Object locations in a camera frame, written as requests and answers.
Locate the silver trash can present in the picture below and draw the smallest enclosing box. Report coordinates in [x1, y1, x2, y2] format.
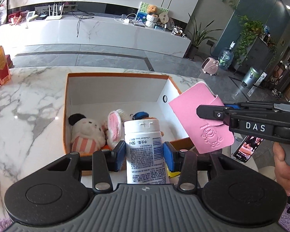
[242, 66, 263, 89]

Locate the blue water jug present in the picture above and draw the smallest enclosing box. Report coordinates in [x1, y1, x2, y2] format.
[219, 41, 235, 70]

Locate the red and gold box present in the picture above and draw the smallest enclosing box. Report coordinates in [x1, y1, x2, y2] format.
[0, 45, 11, 85]

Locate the red patterned box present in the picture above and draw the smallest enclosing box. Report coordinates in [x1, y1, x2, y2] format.
[8, 12, 22, 25]

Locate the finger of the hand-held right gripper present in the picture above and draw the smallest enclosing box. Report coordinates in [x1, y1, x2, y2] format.
[196, 105, 230, 126]
[223, 101, 276, 113]

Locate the yellow tape measure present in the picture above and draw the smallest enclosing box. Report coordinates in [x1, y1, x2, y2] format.
[165, 162, 182, 178]

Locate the potted long-leaf plant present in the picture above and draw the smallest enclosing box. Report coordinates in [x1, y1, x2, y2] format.
[186, 13, 218, 60]

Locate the orange cardboard box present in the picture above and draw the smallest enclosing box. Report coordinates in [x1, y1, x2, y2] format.
[62, 72, 200, 177]

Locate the smartphone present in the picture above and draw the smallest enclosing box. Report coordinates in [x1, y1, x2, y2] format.
[233, 135, 264, 163]

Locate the grey metal cabinet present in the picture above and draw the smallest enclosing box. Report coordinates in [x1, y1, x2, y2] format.
[251, 37, 276, 78]

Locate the white marble tv cabinet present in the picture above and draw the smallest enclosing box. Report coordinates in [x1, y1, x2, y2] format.
[0, 12, 192, 58]

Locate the white pink crochet bunny plush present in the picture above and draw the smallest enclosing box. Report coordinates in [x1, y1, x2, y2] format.
[103, 109, 133, 150]

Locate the white plush pink striped dress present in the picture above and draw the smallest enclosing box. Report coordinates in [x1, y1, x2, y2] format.
[68, 113, 106, 155]

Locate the green floral painting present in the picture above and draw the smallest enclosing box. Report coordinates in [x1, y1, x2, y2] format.
[138, 1, 170, 23]

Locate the orange plush blue hat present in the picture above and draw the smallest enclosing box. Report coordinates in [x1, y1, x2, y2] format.
[132, 112, 165, 138]

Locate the person's right hand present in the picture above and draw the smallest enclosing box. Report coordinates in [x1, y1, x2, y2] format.
[273, 142, 290, 197]

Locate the white cream tube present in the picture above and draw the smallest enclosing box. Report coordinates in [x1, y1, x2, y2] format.
[124, 119, 170, 185]

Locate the pink wallet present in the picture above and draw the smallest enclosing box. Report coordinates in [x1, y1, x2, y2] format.
[169, 82, 235, 154]

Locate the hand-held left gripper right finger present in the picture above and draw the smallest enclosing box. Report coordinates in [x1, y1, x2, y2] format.
[162, 141, 250, 192]

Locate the trailing green vine plant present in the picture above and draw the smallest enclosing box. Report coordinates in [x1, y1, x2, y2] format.
[234, 14, 266, 64]

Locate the black cable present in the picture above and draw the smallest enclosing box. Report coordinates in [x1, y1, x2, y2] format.
[72, 10, 93, 38]

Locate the white router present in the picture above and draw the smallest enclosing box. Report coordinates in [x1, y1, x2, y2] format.
[45, 3, 64, 21]

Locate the white packet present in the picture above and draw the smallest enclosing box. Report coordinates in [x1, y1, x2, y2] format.
[248, 72, 267, 97]

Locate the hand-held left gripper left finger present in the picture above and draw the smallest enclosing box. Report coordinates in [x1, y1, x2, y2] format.
[42, 141, 126, 193]

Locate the black and white cow figure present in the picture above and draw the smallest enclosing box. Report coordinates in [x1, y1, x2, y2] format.
[172, 26, 185, 37]

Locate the pink space heater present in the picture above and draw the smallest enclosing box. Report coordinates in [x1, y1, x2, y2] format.
[201, 57, 220, 76]

